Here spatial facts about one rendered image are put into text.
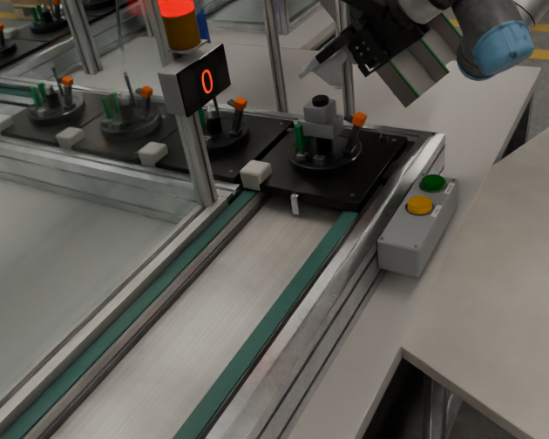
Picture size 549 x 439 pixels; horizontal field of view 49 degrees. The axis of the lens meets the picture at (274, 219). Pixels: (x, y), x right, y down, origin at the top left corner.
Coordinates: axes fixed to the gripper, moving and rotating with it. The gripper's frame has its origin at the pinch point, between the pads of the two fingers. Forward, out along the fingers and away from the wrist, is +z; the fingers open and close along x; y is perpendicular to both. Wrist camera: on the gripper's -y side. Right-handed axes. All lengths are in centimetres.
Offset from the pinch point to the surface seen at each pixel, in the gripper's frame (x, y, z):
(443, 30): 48, 14, 0
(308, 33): 89, -5, 58
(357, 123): -1.0, 13.4, -0.4
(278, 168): -6.1, 12.0, 16.8
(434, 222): -11.4, 31.9, -8.1
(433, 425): -1, 86, 34
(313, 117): -2.1, 8.0, 5.8
